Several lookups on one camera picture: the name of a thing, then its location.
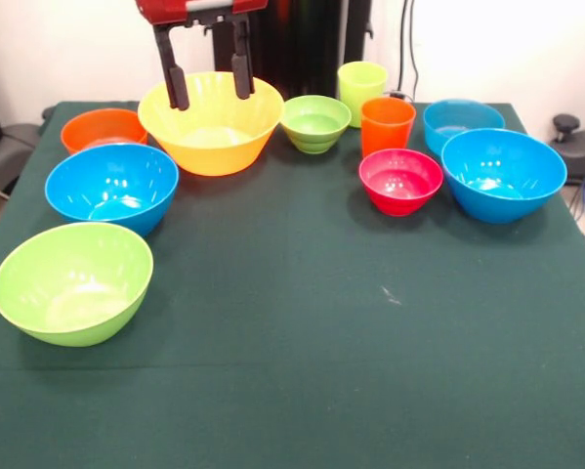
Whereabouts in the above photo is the grey base leg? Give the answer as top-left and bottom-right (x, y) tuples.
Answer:
(0, 124), (42, 185)

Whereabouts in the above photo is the black hanging cable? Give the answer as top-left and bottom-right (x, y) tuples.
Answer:
(397, 0), (423, 102)

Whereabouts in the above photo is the dark green table cloth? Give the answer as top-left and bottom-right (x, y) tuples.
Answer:
(0, 100), (585, 469)

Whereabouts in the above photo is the green cup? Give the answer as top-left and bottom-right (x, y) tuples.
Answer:
(337, 61), (389, 129)

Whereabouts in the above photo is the large blue bowl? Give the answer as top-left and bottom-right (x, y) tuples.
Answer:
(44, 143), (181, 238)
(440, 127), (568, 226)

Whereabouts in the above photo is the small ribbed blue bowl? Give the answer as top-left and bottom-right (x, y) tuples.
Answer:
(422, 98), (507, 160)

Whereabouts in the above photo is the orange cup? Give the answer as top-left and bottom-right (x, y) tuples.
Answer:
(360, 96), (417, 160)

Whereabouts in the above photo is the large green bowl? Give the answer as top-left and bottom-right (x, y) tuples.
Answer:
(0, 221), (155, 349)

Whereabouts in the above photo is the large yellow bowl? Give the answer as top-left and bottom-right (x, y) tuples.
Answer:
(137, 70), (286, 178)

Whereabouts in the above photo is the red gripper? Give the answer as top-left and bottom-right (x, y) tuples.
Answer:
(134, 0), (269, 111)

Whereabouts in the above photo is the black chair base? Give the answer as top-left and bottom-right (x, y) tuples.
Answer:
(548, 113), (585, 219)

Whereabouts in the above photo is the small green bowl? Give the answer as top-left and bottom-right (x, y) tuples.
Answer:
(278, 94), (353, 155)

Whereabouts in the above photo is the small pink bowl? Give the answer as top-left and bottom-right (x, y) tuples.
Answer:
(358, 148), (444, 218)

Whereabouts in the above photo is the orange bowl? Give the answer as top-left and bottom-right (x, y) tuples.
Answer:
(60, 107), (149, 155)

